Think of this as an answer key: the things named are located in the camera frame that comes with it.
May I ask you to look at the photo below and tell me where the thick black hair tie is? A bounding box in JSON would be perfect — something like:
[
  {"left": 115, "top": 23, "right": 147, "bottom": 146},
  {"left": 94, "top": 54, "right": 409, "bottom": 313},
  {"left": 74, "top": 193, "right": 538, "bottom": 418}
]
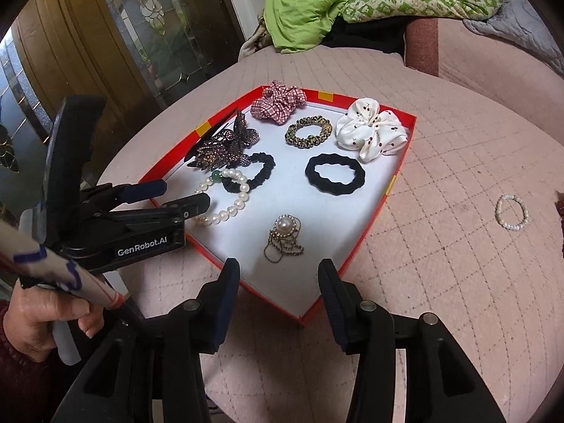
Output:
[{"left": 305, "top": 153, "right": 366, "bottom": 198}]

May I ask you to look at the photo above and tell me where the leopard print scrunchie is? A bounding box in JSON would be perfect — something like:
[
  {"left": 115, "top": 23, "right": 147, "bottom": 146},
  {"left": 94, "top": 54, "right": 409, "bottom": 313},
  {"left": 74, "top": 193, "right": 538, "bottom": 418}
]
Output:
[{"left": 284, "top": 115, "right": 332, "bottom": 149}]

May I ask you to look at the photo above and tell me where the red cardboard box tray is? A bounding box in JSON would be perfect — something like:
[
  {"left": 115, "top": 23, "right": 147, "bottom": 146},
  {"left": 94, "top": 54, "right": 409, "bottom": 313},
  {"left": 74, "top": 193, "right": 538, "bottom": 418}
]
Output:
[{"left": 139, "top": 87, "right": 417, "bottom": 327}]

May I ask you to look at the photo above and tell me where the pearl brooch with chain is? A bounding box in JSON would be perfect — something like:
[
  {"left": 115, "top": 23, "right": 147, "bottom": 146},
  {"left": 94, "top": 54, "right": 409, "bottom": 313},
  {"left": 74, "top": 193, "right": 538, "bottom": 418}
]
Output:
[{"left": 263, "top": 214, "right": 306, "bottom": 264}]

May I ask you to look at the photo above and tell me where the person's left forearm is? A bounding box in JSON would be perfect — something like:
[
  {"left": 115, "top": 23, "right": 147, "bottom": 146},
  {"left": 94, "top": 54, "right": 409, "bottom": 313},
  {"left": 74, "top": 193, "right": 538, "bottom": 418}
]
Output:
[{"left": 0, "top": 304, "right": 60, "bottom": 423}]

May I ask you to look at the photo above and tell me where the red plaid scrunchie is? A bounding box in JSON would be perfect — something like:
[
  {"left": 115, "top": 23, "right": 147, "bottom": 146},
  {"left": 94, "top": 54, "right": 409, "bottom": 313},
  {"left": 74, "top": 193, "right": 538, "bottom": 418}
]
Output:
[{"left": 250, "top": 80, "right": 307, "bottom": 123}]

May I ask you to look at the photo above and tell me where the large pearl bracelet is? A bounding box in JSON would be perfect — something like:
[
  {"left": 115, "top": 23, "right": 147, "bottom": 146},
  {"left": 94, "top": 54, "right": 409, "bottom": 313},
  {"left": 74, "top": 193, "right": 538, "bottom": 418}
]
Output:
[{"left": 194, "top": 167, "right": 251, "bottom": 226}]

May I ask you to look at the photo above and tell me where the leaded glass door panel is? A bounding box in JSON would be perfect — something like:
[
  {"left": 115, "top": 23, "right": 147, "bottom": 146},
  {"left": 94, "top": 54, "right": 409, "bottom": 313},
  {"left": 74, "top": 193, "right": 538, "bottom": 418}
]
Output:
[{"left": 92, "top": 0, "right": 245, "bottom": 98}]

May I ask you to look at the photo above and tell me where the small pearl bracelet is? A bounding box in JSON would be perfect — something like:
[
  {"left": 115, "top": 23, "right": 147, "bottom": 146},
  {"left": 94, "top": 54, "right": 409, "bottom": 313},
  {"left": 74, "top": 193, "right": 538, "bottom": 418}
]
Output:
[{"left": 495, "top": 194, "right": 528, "bottom": 231}]

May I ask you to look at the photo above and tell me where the white cherry print scrunchie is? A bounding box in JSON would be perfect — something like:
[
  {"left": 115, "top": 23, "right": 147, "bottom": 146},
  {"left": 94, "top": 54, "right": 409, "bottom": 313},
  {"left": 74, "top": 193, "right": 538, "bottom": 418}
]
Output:
[{"left": 336, "top": 98, "right": 408, "bottom": 163}]

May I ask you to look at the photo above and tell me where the thin black scrunchie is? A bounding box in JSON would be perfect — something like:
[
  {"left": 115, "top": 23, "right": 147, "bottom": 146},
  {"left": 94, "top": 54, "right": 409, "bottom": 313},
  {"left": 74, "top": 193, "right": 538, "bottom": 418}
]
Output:
[{"left": 220, "top": 152, "right": 276, "bottom": 194}]

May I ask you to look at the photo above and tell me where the pink bolster pillow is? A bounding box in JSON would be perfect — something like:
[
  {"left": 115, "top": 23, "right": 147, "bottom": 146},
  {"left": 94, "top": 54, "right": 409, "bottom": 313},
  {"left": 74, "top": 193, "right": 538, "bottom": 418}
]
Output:
[{"left": 404, "top": 18, "right": 564, "bottom": 142}]

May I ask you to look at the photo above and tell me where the green blanket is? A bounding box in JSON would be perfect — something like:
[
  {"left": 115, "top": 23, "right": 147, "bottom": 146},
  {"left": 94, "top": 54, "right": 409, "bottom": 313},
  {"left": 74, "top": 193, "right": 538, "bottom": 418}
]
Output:
[{"left": 263, "top": 0, "right": 441, "bottom": 54}]

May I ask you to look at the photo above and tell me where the grey quilt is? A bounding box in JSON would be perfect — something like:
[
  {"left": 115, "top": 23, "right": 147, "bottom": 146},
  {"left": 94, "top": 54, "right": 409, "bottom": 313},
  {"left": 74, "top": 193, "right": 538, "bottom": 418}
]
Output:
[{"left": 462, "top": 0, "right": 564, "bottom": 75}]

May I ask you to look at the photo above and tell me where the wooden door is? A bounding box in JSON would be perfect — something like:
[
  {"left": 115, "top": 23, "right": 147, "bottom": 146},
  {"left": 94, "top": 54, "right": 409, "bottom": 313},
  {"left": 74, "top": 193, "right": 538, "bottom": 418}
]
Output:
[{"left": 11, "top": 0, "right": 170, "bottom": 142}]

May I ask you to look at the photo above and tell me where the white marked paper tube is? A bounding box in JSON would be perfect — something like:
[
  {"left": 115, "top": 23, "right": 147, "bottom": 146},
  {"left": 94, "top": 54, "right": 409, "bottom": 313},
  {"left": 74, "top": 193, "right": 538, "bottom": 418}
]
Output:
[{"left": 0, "top": 218, "right": 126, "bottom": 311}]

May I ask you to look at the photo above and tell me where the beige cloth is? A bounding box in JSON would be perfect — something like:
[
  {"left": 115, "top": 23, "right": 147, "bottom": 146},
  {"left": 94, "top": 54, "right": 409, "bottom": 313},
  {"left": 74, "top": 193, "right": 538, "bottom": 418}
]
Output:
[{"left": 240, "top": 24, "right": 275, "bottom": 60}]

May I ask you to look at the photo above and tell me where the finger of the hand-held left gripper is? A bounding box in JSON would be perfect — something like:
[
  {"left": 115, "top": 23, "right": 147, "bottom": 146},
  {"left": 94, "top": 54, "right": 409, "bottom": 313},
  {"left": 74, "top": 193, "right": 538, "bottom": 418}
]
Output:
[
  {"left": 112, "top": 191, "right": 211, "bottom": 230},
  {"left": 81, "top": 180, "right": 168, "bottom": 206}
]

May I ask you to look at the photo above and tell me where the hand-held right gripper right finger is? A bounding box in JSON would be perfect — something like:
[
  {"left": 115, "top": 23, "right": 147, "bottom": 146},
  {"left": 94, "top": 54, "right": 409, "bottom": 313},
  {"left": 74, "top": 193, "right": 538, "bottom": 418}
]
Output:
[{"left": 318, "top": 259, "right": 507, "bottom": 423}]

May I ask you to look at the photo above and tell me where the person's left hand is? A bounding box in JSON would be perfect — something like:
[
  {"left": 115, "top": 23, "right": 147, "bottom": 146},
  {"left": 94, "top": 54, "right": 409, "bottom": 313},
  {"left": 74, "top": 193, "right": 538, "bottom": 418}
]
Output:
[{"left": 6, "top": 280, "right": 106, "bottom": 362}]

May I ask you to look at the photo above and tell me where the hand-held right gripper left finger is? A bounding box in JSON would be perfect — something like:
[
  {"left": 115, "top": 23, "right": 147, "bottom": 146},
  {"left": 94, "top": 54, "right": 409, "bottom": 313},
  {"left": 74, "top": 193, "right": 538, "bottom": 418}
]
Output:
[{"left": 53, "top": 258, "right": 241, "bottom": 423}]

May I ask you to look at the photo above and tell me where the black cloth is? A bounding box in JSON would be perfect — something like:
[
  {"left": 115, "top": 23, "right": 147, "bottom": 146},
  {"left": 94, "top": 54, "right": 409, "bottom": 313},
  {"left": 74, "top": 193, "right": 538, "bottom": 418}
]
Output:
[{"left": 321, "top": 20, "right": 408, "bottom": 54}]

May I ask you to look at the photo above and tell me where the brown butterfly hair clip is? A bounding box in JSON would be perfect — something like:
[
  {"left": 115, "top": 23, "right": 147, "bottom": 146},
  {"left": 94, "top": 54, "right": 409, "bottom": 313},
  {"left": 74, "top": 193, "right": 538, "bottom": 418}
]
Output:
[{"left": 185, "top": 109, "right": 262, "bottom": 172}]

